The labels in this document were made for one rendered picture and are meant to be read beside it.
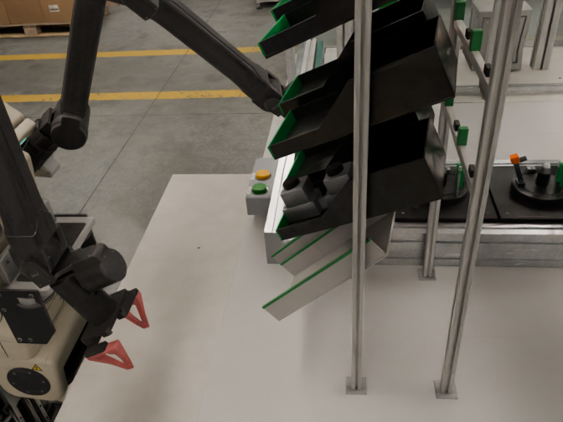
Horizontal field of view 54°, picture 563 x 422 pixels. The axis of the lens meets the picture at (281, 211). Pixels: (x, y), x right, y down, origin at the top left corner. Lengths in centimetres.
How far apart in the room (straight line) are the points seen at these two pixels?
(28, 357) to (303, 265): 67
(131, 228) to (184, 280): 175
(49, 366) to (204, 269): 42
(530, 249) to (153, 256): 93
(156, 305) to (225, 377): 28
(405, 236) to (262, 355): 44
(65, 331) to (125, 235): 167
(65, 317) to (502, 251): 107
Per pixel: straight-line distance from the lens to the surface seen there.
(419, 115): 96
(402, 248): 135
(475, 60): 87
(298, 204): 94
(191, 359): 122
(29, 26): 681
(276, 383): 115
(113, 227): 316
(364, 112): 74
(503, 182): 153
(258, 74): 124
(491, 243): 138
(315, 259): 111
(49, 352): 142
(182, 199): 168
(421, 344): 122
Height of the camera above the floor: 178
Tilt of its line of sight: 36 degrees down
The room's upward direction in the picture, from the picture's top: 5 degrees counter-clockwise
